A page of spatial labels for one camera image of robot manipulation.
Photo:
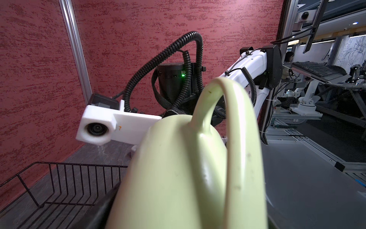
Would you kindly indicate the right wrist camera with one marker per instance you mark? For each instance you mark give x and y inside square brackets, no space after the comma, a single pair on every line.
[104,119]

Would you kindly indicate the light green mug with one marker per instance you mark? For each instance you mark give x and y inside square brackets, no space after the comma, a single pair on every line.
[200,171]

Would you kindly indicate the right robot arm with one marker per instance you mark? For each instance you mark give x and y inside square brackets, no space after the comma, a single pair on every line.
[259,69]

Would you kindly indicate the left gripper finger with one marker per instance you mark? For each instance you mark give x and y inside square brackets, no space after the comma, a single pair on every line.
[97,216]

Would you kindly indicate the grey keyboard on stand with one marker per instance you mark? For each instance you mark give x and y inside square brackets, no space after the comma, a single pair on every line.
[319,72]

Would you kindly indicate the black wire dish rack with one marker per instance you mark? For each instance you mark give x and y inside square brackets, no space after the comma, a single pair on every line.
[50,195]

